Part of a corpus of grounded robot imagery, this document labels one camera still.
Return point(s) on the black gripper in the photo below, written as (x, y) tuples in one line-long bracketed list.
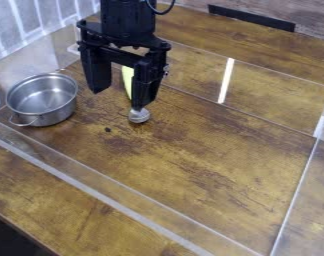
[(124, 41)]

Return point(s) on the small steel pot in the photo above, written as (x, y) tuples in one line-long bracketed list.
[(42, 100)]

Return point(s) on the clear acrylic triangle bracket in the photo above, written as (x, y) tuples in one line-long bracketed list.
[(73, 49)]

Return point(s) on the clear acrylic right panel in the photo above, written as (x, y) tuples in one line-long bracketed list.
[(302, 233)]

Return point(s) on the clear acrylic panel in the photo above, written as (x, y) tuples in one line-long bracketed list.
[(173, 224), (302, 233)]

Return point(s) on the black bar on table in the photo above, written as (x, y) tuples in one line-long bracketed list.
[(254, 18)]

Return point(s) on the green handled metal spoon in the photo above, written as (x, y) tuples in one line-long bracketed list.
[(137, 116)]

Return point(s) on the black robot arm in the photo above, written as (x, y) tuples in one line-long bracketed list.
[(129, 9)]

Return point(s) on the clear acrylic front panel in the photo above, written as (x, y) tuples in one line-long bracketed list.
[(173, 224)]

